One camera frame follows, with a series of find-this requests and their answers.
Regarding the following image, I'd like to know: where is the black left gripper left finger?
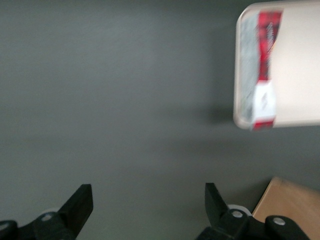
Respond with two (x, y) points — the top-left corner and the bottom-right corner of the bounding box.
(0, 183), (95, 240)

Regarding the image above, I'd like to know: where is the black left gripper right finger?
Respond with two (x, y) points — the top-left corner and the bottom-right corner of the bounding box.
(197, 182), (310, 240)

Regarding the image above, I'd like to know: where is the cream rectangular tray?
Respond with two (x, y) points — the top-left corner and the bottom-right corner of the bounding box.
(232, 0), (320, 130)

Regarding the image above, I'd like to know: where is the wooden drawer cabinet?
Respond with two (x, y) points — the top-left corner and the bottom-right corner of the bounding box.
(251, 176), (320, 240)

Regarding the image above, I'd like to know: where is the red cookie box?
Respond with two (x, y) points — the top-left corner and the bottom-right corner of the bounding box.
(239, 9), (285, 133)

